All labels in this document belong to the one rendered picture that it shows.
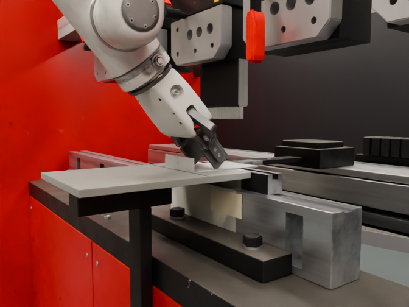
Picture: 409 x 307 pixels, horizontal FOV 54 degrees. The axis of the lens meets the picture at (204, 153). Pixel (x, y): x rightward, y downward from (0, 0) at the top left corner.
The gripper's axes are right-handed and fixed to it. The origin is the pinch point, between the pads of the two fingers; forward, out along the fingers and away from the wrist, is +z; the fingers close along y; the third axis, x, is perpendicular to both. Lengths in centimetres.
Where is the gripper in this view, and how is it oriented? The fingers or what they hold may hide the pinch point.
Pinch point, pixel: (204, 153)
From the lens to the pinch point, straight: 65.6
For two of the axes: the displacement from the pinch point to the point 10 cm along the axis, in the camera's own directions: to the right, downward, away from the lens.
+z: 5.3, 7.2, 4.4
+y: -5.8, -0.8, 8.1
